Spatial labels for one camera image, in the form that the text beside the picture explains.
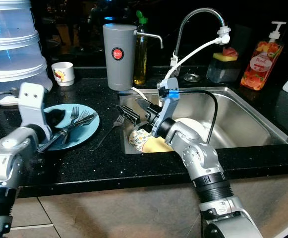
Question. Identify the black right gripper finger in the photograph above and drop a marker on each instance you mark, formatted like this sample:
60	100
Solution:
131	115
144	104

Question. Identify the silver metal fork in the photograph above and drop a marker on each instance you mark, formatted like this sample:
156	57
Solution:
106	134
74	115
86	119

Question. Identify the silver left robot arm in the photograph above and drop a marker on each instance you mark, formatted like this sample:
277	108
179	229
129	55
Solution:
5	158

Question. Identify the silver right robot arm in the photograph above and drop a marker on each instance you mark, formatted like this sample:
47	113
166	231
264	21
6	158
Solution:
198	153

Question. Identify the floral patterned cup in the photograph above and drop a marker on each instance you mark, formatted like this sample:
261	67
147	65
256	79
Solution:
139	141

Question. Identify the yellow dish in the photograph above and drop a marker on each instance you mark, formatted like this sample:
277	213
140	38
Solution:
158	145

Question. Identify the light blue plate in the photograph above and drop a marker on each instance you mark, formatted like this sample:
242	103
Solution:
86	130

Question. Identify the white bowl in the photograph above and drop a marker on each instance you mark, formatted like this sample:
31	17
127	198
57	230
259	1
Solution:
189	121

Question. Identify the oil bottle with green cap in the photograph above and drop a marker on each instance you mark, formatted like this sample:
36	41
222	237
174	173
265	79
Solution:
140	64

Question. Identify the grey water filter canister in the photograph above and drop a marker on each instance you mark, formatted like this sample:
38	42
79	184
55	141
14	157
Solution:
119	69

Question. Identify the white printed cup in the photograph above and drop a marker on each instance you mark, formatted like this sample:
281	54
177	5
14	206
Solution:
63	74

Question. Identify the thin chrome spout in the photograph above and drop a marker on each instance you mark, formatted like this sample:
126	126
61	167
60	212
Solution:
153	34

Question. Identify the translucent plastic container stack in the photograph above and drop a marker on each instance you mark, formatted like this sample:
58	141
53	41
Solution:
10	49

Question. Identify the dark sponge holder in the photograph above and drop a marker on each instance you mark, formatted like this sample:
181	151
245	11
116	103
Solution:
223	72

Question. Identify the yellow sponge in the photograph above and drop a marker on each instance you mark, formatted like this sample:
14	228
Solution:
220	57

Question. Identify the brown cabinet front panel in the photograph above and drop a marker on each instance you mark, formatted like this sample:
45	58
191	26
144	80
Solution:
109	208

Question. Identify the stainless steel sink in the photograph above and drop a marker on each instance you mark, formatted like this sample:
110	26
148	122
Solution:
248	124

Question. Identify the red scrubber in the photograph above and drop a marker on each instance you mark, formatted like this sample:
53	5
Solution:
230	51

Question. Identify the chrome gooseneck faucet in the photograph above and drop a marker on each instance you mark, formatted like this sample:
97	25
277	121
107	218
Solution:
193	15

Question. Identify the peach dish soap pump bottle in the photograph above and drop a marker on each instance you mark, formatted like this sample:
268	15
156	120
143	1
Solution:
260	64

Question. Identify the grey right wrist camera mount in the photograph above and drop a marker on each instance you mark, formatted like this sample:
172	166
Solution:
166	111

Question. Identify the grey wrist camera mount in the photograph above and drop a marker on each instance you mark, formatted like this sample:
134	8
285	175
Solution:
32	106
166	111

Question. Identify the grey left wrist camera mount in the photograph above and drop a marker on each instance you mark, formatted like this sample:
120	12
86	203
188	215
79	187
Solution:
32	106

